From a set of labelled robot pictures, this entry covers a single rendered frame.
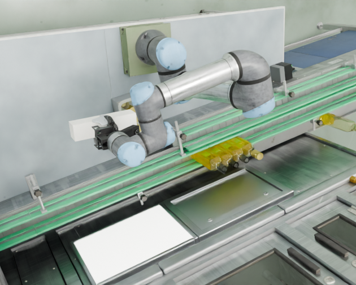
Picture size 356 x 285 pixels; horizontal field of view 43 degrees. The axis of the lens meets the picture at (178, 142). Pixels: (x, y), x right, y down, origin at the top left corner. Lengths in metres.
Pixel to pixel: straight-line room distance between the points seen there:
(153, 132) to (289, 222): 0.73
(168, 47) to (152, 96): 0.45
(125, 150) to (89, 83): 0.70
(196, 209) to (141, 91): 0.75
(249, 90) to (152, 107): 0.35
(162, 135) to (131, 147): 0.11
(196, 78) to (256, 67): 0.21
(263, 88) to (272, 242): 0.59
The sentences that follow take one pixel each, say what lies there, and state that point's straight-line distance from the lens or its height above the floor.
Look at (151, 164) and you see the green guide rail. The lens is 2.02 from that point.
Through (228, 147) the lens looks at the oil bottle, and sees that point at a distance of 2.06.
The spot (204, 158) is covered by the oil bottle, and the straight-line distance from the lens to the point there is 2.00.
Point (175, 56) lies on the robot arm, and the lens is 1.79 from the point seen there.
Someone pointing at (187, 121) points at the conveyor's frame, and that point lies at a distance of 2.08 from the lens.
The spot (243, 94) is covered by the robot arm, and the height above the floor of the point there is 1.41.
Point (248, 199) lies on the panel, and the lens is 1.94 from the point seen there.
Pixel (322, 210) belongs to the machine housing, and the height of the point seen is 1.45.
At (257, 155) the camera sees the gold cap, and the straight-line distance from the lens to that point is 1.99.
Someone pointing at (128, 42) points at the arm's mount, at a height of 0.83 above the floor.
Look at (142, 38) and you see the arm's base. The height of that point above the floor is 0.86.
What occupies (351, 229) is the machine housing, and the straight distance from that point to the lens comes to 1.82.
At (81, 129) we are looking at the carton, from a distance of 1.65.
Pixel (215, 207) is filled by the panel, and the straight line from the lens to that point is 1.93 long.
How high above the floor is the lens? 2.64
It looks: 58 degrees down
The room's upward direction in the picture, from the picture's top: 122 degrees clockwise
